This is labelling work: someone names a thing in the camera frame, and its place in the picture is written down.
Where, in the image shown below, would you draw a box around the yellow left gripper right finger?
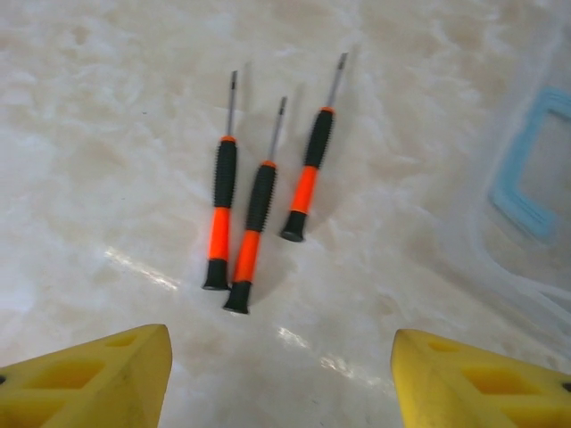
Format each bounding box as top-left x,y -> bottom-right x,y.
391,328 -> 571,428

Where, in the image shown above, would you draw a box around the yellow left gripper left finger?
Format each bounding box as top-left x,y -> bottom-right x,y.
0,324 -> 174,428

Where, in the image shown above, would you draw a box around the small orange black screwdriver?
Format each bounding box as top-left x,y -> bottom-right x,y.
279,52 -> 350,243
200,70 -> 240,292
222,95 -> 289,316

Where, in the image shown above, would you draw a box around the light blue carry handle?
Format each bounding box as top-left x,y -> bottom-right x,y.
485,86 -> 571,247

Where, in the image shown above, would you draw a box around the clear plastic tool box lid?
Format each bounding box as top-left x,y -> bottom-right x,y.
470,17 -> 571,340

